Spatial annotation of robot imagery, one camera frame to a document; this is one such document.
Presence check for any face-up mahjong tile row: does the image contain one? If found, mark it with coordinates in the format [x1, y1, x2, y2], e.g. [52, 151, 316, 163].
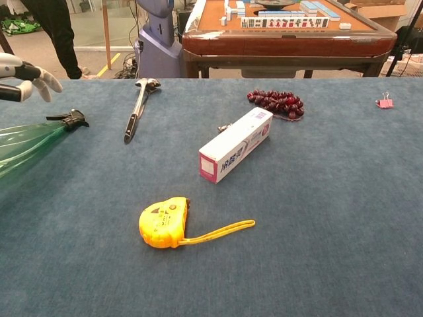
[240, 17, 331, 30]

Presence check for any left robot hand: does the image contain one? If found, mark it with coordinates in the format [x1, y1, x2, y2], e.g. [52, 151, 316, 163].
[0, 52, 64, 104]

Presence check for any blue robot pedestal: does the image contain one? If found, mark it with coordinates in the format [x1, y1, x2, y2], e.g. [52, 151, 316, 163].
[133, 0, 186, 79]

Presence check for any blue table cloth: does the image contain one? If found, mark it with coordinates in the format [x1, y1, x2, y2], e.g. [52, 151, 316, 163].
[0, 77, 423, 317]

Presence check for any black floor cable bundle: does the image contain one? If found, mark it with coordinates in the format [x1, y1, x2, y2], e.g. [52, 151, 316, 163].
[113, 53, 138, 80]

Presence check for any wooden pole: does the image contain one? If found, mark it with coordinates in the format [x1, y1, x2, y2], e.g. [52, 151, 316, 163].
[101, 0, 112, 71]

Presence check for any green spray bottle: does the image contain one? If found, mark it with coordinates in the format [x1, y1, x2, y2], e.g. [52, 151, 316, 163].
[0, 109, 91, 188]

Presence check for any red grape bunch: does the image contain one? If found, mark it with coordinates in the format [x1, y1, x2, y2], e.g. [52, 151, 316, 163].
[247, 88, 305, 123]

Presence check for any metal ladle black handle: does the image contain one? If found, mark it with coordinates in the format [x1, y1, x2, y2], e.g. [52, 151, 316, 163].
[123, 77, 163, 145]

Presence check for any black tripod stand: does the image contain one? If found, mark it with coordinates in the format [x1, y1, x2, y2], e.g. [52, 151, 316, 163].
[385, 0, 423, 78]

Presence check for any white plastic basket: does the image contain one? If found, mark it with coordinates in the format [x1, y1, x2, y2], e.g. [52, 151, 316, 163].
[379, 53, 423, 78]

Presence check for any brown mahjong table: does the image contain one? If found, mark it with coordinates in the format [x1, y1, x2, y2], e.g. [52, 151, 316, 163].
[181, 0, 399, 79]

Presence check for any person in black trousers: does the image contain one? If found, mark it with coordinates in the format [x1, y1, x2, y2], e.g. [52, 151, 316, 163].
[20, 0, 91, 81]

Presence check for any yellow tape measure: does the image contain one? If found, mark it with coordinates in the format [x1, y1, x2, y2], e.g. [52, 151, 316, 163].
[138, 196, 256, 250]

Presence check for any white toothpaste box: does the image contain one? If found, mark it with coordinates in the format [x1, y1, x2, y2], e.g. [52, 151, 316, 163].
[198, 106, 274, 185]

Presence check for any pink binder clip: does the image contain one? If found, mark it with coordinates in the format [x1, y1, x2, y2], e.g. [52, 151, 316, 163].
[375, 92, 395, 110]

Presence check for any cardboard box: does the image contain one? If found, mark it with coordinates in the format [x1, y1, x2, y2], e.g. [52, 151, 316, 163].
[349, 0, 411, 32]

